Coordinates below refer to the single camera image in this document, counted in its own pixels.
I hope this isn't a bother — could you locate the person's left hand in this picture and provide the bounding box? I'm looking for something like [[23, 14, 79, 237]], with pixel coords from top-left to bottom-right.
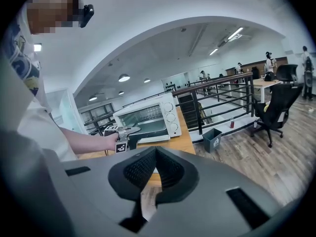
[[106, 133, 120, 149]]

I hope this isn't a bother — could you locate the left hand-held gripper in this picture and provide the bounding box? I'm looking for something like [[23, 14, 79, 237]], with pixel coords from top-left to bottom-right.
[[103, 124, 143, 154]]

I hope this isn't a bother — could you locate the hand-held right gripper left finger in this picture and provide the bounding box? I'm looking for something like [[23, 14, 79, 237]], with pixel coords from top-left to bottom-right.
[[61, 146, 157, 237]]

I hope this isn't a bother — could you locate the black head-worn camera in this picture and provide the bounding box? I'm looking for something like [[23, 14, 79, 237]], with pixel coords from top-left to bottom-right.
[[70, 0, 95, 29]]

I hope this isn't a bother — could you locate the dark grey waste bin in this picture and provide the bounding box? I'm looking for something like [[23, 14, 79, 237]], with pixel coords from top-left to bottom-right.
[[201, 128, 223, 154]]

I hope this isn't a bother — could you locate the light wooden desk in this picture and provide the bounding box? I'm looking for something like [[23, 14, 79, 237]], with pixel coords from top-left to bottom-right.
[[251, 78, 283, 103]]

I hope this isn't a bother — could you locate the white toaster oven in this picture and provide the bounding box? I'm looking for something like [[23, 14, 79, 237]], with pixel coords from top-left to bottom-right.
[[113, 92, 183, 144]]

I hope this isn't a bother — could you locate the grey metal baking tray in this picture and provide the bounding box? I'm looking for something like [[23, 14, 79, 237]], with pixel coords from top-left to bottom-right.
[[133, 122, 167, 136]]

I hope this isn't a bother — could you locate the person's left forearm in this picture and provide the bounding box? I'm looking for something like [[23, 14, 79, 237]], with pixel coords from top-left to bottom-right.
[[59, 126, 112, 155]]

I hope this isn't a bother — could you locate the person's printed white shirt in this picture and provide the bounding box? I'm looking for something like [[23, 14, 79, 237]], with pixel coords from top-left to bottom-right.
[[0, 8, 79, 162]]

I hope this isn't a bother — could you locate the person's head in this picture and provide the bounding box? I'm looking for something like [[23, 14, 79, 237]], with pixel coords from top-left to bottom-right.
[[26, 0, 82, 36]]

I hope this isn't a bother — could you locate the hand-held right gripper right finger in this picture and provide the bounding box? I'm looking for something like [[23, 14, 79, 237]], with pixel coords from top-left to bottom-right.
[[145, 146, 284, 237]]

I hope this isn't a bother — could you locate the black office chair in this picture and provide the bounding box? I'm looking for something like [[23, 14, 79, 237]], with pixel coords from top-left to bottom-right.
[[250, 64, 304, 148]]

